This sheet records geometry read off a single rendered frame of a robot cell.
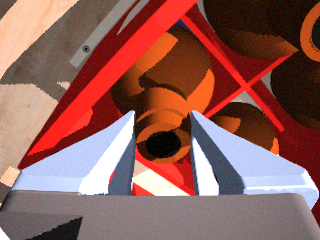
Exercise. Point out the orange bottle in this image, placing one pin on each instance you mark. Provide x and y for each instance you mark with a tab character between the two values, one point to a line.
265	29
295	84
174	74
243	118

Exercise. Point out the red crate with dividers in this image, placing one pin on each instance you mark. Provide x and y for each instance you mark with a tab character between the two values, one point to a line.
139	28

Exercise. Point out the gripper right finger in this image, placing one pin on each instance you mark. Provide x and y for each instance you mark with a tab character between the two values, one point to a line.
240	166

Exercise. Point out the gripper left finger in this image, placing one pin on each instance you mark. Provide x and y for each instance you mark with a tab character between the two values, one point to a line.
87	165

